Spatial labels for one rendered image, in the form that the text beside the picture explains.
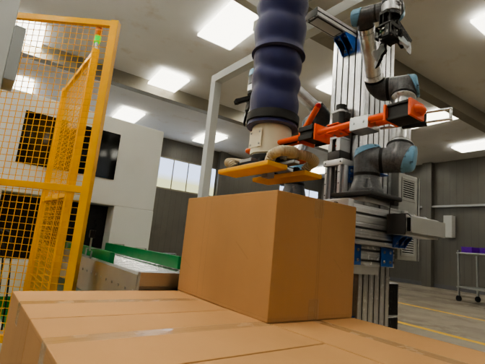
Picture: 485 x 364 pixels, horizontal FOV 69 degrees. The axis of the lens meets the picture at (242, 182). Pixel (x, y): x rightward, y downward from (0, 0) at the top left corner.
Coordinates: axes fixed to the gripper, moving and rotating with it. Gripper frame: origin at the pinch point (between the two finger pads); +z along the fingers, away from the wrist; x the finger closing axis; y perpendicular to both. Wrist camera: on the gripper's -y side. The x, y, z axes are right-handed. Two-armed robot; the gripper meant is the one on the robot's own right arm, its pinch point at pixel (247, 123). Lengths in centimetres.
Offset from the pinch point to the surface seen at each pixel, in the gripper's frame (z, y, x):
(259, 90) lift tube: 9, -17, -66
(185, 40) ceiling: -248, -8, 350
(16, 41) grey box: -19, -128, 4
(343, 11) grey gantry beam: -161, 112, 75
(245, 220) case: 64, -23, -81
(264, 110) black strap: 19, -15, -69
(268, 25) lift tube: -19, -17, -68
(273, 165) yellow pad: 43, -14, -80
